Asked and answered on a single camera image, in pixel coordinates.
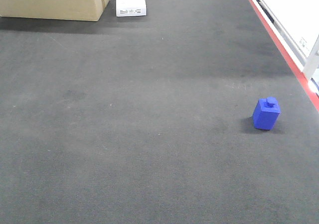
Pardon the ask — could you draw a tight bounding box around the blue plastic bottle-shaped part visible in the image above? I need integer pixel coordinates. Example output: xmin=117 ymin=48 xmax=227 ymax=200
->
xmin=252 ymin=97 xmax=281 ymax=130

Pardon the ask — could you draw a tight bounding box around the white conveyor side panel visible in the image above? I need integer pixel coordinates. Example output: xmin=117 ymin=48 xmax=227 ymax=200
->
xmin=260 ymin=0 xmax=319 ymax=58

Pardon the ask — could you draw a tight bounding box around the white long carton box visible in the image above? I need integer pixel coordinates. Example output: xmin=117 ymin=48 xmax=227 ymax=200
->
xmin=116 ymin=0 xmax=147 ymax=17

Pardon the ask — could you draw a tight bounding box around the brown cardboard box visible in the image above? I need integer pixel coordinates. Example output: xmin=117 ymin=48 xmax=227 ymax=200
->
xmin=0 ymin=0 xmax=109 ymax=21

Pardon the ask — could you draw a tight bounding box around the red conveyor side rail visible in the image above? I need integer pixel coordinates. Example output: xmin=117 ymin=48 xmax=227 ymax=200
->
xmin=248 ymin=0 xmax=319 ymax=111

